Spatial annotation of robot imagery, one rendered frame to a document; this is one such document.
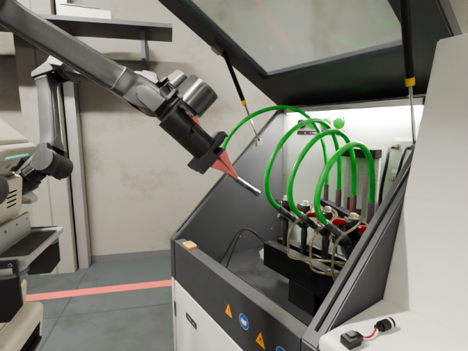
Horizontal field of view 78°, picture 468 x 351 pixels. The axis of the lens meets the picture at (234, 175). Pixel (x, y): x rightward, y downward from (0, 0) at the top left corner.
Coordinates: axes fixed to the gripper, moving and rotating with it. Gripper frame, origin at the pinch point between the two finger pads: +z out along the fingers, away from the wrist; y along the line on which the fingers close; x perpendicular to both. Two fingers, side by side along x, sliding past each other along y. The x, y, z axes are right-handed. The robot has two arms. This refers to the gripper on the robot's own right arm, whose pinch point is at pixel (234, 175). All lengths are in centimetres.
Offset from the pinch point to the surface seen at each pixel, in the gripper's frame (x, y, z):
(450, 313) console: -28.0, 4.5, 41.1
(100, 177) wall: 253, -56, -12
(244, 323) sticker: 0.3, -25.7, 27.6
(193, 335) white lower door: 30, -46, 37
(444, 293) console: -26.5, 7.0, 39.2
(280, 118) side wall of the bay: 54, 41, 20
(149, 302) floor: 163, -97, 75
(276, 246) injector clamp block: 17.6, -5.2, 33.7
